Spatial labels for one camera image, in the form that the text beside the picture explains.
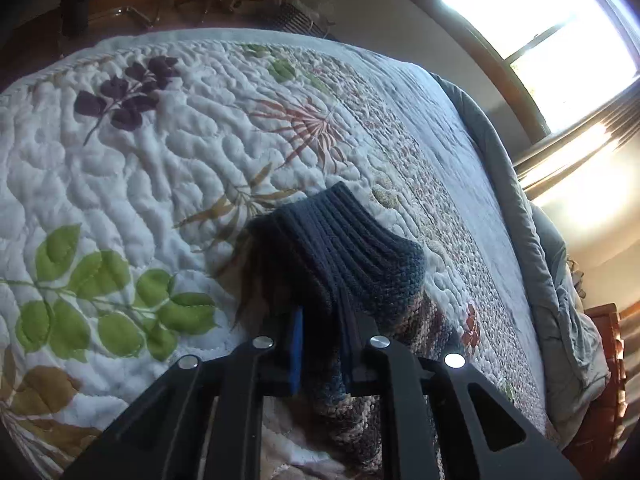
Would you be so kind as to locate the wall radiator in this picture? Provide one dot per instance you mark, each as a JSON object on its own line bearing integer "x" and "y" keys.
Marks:
{"x": 300, "y": 20}

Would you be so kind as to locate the wooden bed frame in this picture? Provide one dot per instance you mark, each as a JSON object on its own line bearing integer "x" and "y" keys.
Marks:
{"x": 605, "y": 340}

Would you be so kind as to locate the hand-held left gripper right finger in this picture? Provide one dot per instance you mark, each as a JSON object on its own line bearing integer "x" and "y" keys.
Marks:
{"x": 362, "y": 360}

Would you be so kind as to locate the leaf print quilted bedspread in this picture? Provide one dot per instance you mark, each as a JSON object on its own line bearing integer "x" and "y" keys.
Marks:
{"x": 150, "y": 160}

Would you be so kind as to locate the striped knit sweater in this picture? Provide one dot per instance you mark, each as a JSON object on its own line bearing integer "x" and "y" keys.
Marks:
{"x": 350, "y": 250}

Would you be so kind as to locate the grey comforter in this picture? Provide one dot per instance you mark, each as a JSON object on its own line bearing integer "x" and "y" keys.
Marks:
{"x": 530, "y": 260}

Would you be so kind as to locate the striped curtain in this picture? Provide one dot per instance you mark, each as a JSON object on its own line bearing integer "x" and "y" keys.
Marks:
{"x": 590, "y": 135}

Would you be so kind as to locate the bright window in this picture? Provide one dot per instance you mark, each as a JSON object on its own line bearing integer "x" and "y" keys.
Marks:
{"x": 525, "y": 5}

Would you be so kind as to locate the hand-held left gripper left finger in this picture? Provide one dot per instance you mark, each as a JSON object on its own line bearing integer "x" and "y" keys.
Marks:
{"x": 297, "y": 350}

